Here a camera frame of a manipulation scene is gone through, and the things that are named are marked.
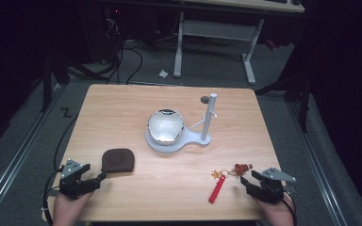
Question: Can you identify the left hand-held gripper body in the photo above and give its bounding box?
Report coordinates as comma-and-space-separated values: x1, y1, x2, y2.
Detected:
58, 158, 100, 201

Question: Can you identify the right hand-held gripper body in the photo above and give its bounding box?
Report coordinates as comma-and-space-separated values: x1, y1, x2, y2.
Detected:
254, 167, 297, 204

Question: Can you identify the brown pouch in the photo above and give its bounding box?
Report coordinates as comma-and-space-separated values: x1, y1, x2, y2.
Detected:
101, 148, 136, 174

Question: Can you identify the red strap keychain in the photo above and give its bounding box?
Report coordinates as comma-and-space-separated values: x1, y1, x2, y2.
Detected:
208, 162, 255, 204

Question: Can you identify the person's left hand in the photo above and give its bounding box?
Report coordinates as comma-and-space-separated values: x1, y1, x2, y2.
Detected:
53, 191, 94, 226

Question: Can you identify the person's right hand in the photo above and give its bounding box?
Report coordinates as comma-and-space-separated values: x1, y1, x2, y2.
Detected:
254, 194, 297, 226

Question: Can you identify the white stand with pegs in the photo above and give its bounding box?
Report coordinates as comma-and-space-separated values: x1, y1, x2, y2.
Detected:
144, 92, 219, 154

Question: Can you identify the shiny silver bowl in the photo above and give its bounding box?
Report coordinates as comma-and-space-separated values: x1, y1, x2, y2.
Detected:
146, 108, 186, 146

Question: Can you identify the black metal stand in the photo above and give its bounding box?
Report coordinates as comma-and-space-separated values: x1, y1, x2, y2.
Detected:
40, 55, 107, 113
254, 73, 314, 134

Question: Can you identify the small red object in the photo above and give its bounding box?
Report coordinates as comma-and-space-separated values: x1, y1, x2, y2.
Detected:
264, 39, 278, 52

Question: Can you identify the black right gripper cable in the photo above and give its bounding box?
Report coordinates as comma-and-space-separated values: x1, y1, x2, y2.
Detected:
280, 190, 298, 226

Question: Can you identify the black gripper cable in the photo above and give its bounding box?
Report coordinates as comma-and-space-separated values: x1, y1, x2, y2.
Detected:
280, 190, 298, 226
41, 114, 80, 226

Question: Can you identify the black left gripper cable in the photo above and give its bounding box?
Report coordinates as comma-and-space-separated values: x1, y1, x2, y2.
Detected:
41, 114, 80, 226

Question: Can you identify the metal floor rail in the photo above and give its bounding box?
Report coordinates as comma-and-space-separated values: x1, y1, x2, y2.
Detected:
0, 84, 68, 222
286, 99, 349, 226

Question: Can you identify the black cable bundle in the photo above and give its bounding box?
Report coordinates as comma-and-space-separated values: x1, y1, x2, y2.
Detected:
104, 17, 124, 84

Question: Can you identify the black looped floor cable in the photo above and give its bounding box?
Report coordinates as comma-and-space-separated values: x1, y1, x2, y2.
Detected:
124, 46, 144, 86

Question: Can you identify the white frame desk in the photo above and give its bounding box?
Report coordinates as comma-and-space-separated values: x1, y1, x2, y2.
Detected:
173, 0, 306, 86

